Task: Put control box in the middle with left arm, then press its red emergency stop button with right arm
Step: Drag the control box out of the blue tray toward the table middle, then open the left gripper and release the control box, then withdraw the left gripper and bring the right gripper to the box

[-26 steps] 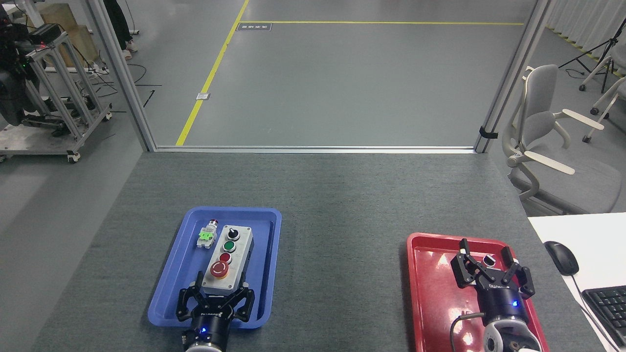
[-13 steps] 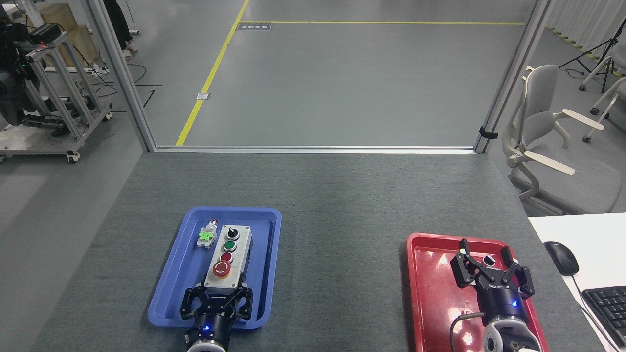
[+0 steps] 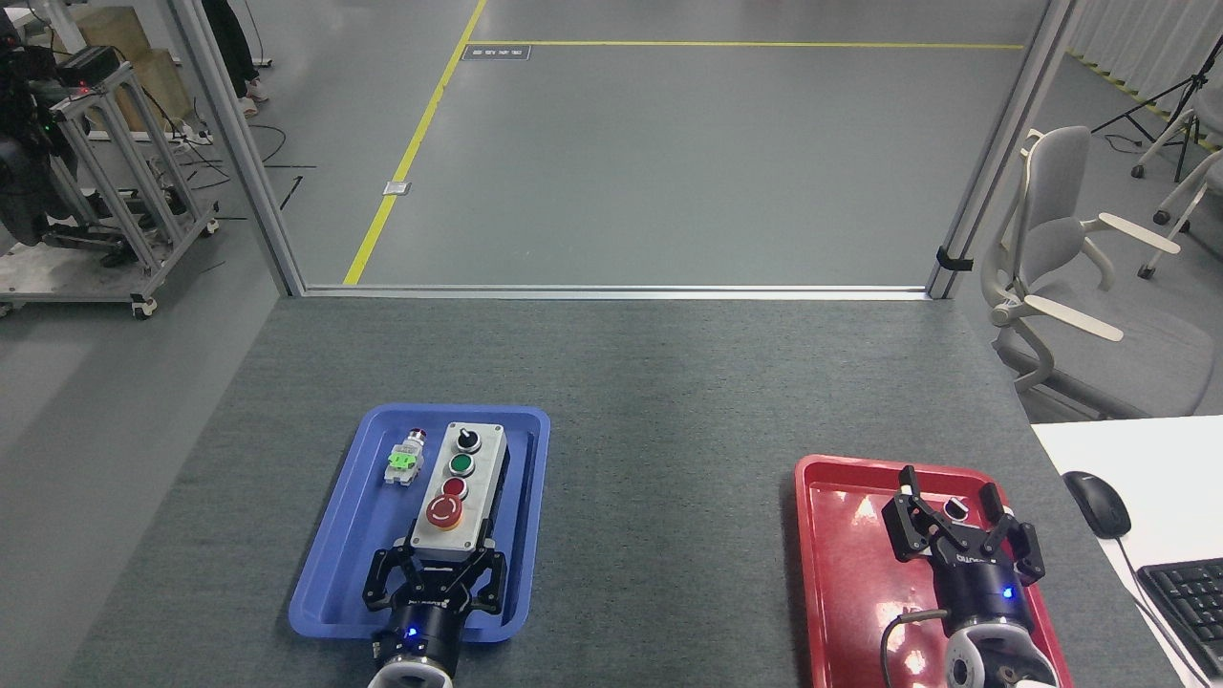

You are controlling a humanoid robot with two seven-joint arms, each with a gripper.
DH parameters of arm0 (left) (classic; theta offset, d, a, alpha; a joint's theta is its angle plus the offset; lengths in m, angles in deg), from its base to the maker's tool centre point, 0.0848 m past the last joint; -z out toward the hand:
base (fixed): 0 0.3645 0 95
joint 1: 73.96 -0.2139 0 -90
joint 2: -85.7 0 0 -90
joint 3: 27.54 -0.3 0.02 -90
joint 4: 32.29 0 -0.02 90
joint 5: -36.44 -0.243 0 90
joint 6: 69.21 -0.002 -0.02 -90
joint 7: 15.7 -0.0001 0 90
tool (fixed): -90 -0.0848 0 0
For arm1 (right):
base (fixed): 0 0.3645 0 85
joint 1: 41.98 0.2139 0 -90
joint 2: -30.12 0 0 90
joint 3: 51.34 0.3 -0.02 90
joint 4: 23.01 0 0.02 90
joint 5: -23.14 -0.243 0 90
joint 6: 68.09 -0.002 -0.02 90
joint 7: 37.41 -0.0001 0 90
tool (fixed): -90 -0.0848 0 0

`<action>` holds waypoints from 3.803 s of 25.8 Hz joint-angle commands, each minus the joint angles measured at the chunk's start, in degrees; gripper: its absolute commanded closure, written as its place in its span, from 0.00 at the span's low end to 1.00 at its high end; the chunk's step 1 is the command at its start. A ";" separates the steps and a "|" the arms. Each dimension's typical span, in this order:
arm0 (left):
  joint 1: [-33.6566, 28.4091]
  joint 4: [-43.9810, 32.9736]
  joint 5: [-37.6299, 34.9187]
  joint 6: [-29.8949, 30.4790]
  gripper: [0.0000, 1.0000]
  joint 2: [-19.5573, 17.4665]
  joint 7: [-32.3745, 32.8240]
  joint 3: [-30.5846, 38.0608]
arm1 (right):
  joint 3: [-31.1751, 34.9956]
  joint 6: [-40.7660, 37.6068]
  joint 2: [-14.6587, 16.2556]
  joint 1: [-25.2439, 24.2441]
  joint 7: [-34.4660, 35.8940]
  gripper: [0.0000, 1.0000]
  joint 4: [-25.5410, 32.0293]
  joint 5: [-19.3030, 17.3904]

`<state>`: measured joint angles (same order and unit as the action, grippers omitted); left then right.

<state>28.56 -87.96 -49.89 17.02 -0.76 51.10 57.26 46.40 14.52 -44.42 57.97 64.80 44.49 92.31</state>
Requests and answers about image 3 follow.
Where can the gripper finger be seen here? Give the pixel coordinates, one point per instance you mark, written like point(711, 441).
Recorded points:
point(912, 530)
point(487, 583)
point(387, 578)
point(1024, 554)

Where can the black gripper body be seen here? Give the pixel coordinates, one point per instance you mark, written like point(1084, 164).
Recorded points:
point(982, 592)
point(430, 621)

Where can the grey control box with buttons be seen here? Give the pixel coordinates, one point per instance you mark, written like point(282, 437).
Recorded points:
point(478, 478)

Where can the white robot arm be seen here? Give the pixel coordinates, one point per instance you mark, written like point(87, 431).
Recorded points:
point(411, 677)
point(1003, 661)

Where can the push button with green block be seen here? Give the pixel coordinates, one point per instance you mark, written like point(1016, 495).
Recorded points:
point(405, 462)

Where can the cardboard box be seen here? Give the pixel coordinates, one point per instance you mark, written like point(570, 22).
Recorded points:
point(153, 76)

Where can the blue plastic tray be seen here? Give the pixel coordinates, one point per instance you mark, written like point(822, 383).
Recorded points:
point(354, 554)

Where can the red plastic tray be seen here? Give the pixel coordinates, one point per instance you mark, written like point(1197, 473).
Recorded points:
point(846, 583)

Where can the black computer mouse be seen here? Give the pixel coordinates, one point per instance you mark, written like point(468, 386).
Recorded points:
point(1097, 502)

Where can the white desk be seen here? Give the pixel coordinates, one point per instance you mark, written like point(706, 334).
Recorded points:
point(1166, 459)

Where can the black keyboard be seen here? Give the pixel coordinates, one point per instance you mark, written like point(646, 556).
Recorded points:
point(1190, 612)

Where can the grey office chair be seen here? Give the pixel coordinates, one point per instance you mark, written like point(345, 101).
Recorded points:
point(1056, 229)

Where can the metal floor outlet plate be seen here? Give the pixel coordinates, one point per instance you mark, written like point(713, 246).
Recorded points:
point(396, 188)

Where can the white chair base with wheels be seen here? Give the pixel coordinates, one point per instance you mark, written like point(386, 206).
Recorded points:
point(1180, 191)

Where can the black tripod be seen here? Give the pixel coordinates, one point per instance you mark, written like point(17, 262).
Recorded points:
point(1175, 91)

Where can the dark floor label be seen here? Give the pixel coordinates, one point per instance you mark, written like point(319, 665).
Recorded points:
point(496, 53)

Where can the black robot machine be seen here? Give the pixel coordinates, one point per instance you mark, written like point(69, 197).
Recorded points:
point(24, 182)

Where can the small white push button switch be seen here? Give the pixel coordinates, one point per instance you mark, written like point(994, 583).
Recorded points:
point(958, 508)

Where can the black clamp on post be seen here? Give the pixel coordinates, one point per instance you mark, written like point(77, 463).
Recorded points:
point(953, 259)

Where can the silver aluminium rail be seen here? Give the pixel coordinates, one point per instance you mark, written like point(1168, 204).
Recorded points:
point(611, 291)

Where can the silver aluminium post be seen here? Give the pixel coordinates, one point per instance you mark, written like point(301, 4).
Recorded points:
point(239, 153)
point(994, 153)

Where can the aluminium frame cart on wheels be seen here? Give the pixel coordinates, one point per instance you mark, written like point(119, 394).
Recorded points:
point(143, 220)

